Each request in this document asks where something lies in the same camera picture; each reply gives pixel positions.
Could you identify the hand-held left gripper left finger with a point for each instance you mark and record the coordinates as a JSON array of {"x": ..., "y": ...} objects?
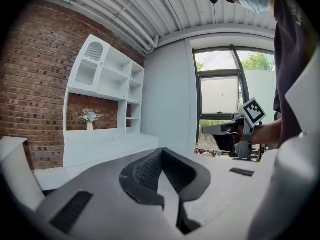
[{"x": 105, "y": 204}]

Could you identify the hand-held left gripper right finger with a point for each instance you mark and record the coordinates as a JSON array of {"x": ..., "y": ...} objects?
[{"x": 225, "y": 191}]

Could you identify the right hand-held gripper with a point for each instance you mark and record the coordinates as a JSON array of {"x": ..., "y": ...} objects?
[{"x": 252, "y": 112}]

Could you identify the person's right forearm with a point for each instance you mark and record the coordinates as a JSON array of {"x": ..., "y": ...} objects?
[{"x": 267, "y": 132}]

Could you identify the white roller blind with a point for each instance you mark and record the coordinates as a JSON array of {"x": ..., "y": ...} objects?
[{"x": 219, "y": 95}]

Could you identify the black framed window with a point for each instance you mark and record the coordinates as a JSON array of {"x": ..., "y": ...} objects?
[{"x": 217, "y": 64}]

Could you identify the white vase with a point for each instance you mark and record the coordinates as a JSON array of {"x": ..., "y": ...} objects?
[{"x": 89, "y": 126}]

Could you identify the blue white flower bouquet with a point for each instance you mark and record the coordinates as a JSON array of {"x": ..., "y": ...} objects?
[{"x": 89, "y": 116}]

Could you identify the person in dark shirt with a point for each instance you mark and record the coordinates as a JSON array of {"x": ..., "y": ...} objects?
[{"x": 290, "y": 59}]

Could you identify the white shelf unit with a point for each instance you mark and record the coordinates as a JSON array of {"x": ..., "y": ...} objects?
[{"x": 112, "y": 84}]

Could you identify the fluted glass cabinet door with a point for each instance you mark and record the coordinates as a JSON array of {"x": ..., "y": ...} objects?
[{"x": 88, "y": 64}]

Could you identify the white ceiling pipe bundle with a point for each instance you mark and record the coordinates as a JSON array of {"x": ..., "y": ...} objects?
[{"x": 100, "y": 15}]

